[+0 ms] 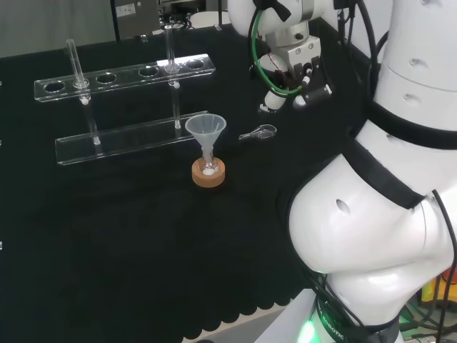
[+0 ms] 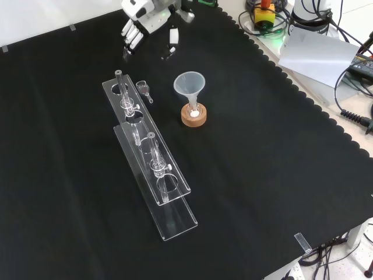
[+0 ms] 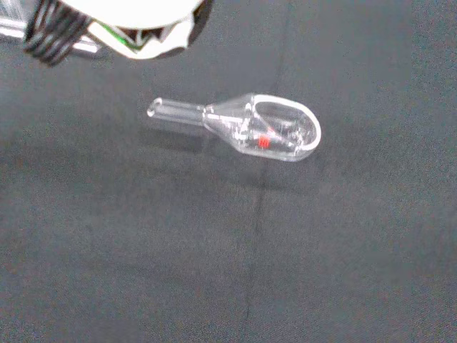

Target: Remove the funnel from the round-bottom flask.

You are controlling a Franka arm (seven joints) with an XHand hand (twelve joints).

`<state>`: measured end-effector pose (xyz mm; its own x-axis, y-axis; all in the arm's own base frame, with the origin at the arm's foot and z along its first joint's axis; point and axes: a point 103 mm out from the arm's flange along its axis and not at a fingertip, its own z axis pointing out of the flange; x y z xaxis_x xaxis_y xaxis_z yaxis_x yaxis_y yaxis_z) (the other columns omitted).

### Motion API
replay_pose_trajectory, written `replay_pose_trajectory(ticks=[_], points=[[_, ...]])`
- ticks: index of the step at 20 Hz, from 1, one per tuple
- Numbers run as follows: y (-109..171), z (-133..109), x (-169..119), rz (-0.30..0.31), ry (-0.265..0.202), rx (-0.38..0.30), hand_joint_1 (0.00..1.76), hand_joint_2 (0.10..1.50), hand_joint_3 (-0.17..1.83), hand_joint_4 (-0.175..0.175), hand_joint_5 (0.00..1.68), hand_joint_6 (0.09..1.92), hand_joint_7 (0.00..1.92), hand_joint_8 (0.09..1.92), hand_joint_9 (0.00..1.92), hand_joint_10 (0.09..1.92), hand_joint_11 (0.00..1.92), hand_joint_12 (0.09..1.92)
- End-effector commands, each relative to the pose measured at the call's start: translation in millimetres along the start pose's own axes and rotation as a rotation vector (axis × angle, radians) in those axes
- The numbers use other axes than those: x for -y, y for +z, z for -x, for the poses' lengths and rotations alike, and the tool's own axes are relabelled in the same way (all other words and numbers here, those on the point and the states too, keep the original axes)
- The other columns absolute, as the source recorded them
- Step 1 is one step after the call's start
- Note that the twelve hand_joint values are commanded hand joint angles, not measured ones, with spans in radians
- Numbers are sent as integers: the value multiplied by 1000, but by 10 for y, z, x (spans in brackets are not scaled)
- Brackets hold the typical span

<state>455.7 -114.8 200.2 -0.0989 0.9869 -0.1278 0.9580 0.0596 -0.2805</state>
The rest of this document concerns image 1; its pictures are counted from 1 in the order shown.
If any green cable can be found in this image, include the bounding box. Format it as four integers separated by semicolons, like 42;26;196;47
250;6;304;96

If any cork ring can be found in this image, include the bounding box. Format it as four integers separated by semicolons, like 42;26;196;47
191;157;227;188

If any black cloth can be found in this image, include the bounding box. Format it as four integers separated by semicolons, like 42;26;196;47
0;16;372;343

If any clear plastic funnel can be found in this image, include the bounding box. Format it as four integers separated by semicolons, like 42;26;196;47
184;113;227;164

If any pale board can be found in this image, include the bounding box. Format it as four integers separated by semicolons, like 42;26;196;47
188;11;233;30

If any grey metal box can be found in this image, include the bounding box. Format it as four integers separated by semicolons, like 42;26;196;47
109;0;161;41

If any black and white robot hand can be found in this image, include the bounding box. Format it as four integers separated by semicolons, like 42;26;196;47
257;36;335;114

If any clear glass weighing funnel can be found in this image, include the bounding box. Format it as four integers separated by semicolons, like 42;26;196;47
238;124;278;141

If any black cable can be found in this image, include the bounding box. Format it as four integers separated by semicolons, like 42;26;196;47
430;189;457;343
341;0;391;111

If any clear acrylic funnel stand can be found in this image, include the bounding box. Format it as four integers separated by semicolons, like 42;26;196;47
33;24;219;167

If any round-bottom glass flask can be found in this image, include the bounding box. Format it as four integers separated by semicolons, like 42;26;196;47
199;149;219;177

